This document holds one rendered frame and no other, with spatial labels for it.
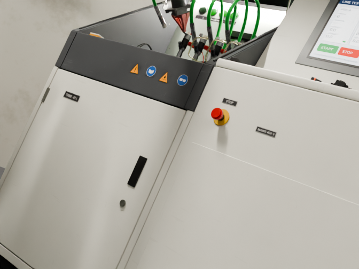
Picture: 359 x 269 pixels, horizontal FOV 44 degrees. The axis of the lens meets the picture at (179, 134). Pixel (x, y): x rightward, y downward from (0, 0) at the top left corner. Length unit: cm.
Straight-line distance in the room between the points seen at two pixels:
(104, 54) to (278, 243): 94
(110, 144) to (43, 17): 251
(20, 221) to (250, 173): 88
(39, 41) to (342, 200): 313
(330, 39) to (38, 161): 113
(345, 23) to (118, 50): 81
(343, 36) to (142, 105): 72
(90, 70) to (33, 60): 220
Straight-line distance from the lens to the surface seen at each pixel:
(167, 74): 150
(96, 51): 175
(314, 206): 119
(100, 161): 155
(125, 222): 143
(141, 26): 212
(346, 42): 164
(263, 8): 211
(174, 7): 182
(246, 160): 128
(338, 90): 127
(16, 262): 173
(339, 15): 173
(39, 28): 392
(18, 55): 387
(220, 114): 131
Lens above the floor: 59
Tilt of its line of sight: 5 degrees up
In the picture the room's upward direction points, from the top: 24 degrees clockwise
